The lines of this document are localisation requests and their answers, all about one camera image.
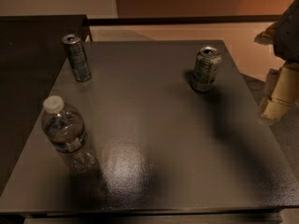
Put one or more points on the slim silver energy drink can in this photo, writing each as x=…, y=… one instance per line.
x=77, y=57

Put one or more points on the dark side table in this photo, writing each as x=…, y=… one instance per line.
x=31, y=57

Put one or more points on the green 7up soda can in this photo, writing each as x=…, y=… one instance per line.
x=206, y=66

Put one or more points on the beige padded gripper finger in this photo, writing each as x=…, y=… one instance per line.
x=266, y=37
x=281, y=91

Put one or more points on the grey robot gripper body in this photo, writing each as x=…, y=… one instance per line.
x=289, y=37

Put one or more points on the clear plastic water bottle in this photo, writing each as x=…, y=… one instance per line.
x=65, y=128

